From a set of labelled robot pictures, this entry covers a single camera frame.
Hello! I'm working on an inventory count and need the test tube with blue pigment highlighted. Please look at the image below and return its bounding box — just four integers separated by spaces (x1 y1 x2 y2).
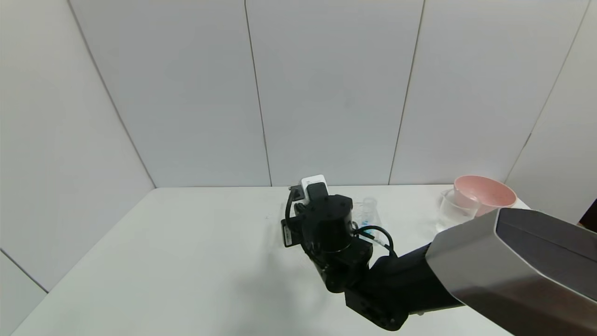
361 197 378 237

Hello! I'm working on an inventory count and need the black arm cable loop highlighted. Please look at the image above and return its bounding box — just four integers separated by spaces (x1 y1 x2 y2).
354 225 398 258

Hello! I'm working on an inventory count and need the pink bowl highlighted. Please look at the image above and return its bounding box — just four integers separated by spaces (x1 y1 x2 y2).
453 175 517 217

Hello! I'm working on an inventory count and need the black camera cable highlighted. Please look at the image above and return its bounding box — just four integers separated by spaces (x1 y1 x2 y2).
285 187 303 221

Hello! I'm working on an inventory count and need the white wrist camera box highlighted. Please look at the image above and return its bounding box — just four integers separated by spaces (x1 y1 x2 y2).
301 175 330 204

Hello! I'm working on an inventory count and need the dark object beside table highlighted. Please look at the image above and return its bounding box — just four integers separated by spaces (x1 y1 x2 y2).
578 198 597 231

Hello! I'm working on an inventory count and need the clear glass beaker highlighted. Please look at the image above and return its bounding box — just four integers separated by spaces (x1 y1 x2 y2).
436 189 481 234

